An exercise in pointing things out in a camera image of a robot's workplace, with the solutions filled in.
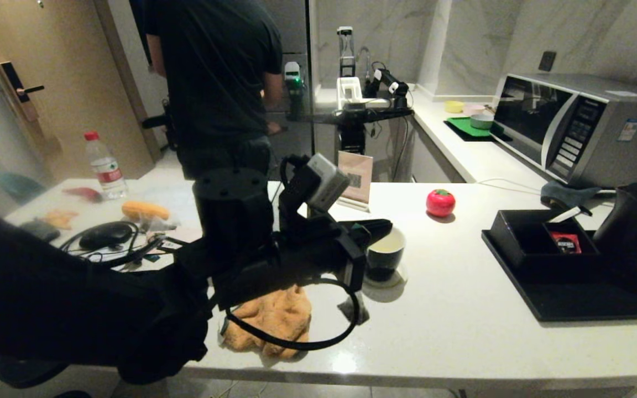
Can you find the white tea bag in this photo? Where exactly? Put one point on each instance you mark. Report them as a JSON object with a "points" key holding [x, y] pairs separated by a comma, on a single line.
{"points": [[354, 310]]}

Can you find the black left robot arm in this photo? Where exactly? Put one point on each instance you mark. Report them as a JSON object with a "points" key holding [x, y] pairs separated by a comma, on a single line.
{"points": [[75, 309]]}

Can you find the grey device green light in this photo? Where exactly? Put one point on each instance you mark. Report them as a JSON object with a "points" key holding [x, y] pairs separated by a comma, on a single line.
{"points": [[293, 80]]}

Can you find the orange microfibre cloth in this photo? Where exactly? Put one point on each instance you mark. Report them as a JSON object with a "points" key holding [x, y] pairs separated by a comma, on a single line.
{"points": [[280, 315]]}

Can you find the beige wooden door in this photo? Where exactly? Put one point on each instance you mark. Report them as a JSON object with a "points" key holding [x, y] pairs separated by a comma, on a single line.
{"points": [[64, 55]]}

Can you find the white stick sachet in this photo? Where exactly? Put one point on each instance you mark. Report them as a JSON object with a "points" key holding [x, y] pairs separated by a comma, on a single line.
{"points": [[567, 214]]}

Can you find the pink bowl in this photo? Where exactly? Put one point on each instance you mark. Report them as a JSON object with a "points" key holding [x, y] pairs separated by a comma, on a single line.
{"points": [[473, 108]]}

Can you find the teal cloth bundle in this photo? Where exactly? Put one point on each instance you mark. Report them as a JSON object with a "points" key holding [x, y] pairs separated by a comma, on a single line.
{"points": [[20, 187]]}

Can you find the round white coaster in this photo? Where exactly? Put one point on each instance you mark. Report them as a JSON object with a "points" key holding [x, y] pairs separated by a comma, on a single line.
{"points": [[400, 281]]}

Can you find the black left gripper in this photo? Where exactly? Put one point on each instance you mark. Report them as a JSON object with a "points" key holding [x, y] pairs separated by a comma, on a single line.
{"points": [[318, 254]]}

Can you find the beige paper card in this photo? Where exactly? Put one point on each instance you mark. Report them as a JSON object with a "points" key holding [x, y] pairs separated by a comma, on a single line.
{"points": [[188, 235]]}

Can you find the clear water bottle red cap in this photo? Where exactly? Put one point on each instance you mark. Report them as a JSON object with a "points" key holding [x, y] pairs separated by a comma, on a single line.
{"points": [[106, 171]]}

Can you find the dark grey wallet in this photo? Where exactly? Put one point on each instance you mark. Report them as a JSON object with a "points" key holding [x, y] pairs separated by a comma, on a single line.
{"points": [[39, 229]]}

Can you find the red chili pepper toy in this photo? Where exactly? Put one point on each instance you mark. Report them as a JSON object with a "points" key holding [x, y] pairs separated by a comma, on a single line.
{"points": [[85, 194]]}

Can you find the black rectangular tray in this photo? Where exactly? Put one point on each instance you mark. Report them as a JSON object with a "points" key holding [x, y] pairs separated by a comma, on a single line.
{"points": [[573, 301]]}

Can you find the green cutting mat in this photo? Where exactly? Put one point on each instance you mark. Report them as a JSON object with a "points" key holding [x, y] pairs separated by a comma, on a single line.
{"points": [[465, 127]]}

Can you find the dark grey cloth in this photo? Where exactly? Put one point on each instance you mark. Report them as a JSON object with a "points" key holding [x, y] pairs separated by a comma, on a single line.
{"points": [[566, 193]]}

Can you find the white plastic stand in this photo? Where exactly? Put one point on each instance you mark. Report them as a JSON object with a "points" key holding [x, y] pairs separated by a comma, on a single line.
{"points": [[349, 91]]}

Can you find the person in black shirt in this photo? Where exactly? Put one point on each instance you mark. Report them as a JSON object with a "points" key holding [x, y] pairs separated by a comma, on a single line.
{"points": [[213, 72]]}

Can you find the black mug white inside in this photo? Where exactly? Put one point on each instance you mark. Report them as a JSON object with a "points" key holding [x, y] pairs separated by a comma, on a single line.
{"points": [[387, 260]]}

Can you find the small orange rag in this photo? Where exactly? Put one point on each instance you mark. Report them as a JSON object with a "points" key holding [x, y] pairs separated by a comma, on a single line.
{"points": [[61, 219]]}

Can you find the dark wall socket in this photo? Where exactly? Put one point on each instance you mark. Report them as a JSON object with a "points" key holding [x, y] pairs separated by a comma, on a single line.
{"points": [[547, 61]]}

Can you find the red sachet packet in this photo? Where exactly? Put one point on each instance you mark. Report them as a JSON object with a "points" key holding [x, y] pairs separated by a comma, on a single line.
{"points": [[567, 242]]}

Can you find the person's left forearm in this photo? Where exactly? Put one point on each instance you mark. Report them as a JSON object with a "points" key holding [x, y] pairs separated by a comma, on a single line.
{"points": [[157, 55]]}

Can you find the yellow bowl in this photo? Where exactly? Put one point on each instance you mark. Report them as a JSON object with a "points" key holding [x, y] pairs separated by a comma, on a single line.
{"points": [[454, 106]]}

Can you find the black teleoperation rig stand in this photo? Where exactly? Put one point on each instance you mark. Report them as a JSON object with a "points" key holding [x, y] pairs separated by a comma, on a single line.
{"points": [[351, 117]]}

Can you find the yellow corn cob toy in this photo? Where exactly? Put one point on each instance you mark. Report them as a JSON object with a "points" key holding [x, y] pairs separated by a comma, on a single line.
{"points": [[146, 210]]}

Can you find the silver microwave oven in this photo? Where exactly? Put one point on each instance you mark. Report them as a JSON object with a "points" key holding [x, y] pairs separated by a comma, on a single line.
{"points": [[628, 155]]}

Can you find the black computer mouse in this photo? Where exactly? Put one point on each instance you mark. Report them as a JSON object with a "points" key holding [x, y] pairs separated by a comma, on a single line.
{"points": [[105, 235]]}

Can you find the red tomato-shaped timer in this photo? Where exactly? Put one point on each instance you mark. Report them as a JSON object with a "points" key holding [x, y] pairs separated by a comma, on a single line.
{"points": [[440, 204]]}

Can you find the beige QR code sign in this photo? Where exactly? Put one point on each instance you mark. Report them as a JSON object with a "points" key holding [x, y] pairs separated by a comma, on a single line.
{"points": [[360, 177]]}

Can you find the black compartment organizer box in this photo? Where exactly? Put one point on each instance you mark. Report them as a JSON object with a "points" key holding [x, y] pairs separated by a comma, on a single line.
{"points": [[528, 249]]}

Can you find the chrome faucet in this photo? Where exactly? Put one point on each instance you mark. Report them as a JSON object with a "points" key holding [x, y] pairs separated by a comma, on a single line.
{"points": [[364, 55]]}

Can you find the person's right forearm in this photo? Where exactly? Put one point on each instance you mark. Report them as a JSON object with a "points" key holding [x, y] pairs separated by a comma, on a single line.
{"points": [[273, 88]]}

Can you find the grey refrigerator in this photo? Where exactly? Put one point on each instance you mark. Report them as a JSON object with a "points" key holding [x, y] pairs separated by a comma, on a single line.
{"points": [[299, 33]]}

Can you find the green bowl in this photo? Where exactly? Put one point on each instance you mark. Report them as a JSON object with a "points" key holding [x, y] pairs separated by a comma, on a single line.
{"points": [[482, 121]]}

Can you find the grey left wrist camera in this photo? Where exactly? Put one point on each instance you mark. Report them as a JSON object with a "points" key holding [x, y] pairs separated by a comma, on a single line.
{"points": [[318, 179]]}

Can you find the black tripod stand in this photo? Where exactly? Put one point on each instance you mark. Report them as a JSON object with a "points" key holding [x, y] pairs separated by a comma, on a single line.
{"points": [[168, 127]]}

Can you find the black round kettle base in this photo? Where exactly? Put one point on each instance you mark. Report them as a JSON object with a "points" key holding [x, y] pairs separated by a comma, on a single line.
{"points": [[25, 370]]}

